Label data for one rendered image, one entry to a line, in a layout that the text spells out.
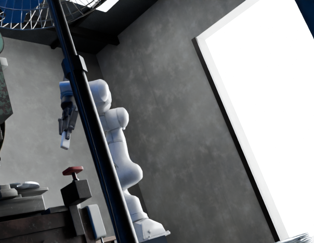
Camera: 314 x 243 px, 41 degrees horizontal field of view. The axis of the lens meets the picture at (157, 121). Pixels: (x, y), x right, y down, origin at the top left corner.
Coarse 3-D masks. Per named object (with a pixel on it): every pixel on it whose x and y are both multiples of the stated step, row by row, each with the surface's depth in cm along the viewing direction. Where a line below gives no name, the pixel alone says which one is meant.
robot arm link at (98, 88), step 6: (90, 84) 185; (96, 84) 184; (102, 84) 185; (96, 90) 184; (102, 90) 184; (108, 90) 188; (96, 96) 185; (102, 96) 185; (108, 96) 193; (96, 102) 206; (102, 102) 203; (108, 102) 203; (96, 108) 208; (102, 108) 210
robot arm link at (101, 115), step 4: (108, 104) 216; (108, 108) 220; (100, 112) 216; (104, 112) 221; (100, 116) 221; (104, 116) 221; (100, 120) 222; (104, 120) 221; (104, 124) 222; (104, 128) 223; (108, 128) 224
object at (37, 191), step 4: (36, 188) 177; (40, 188) 178; (44, 188) 180; (20, 192) 171; (24, 192) 172; (28, 192) 175; (32, 192) 177; (36, 192) 179; (40, 192) 181; (16, 196) 171; (20, 196) 172; (24, 196) 178; (28, 196) 181
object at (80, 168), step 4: (68, 168) 157; (72, 168) 157; (76, 168) 159; (80, 168) 160; (64, 172) 159; (68, 172) 158; (72, 172) 160; (76, 172) 162; (72, 176) 160; (76, 176) 160
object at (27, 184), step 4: (12, 184) 162; (16, 184) 163; (20, 184) 164; (24, 184) 166; (28, 184) 168; (32, 184) 170; (36, 184) 172; (12, 188) 165; (16, 188) 167; (20, 188) 169; (24, 188) 171; (28, 188) 173; (32, 188) 175
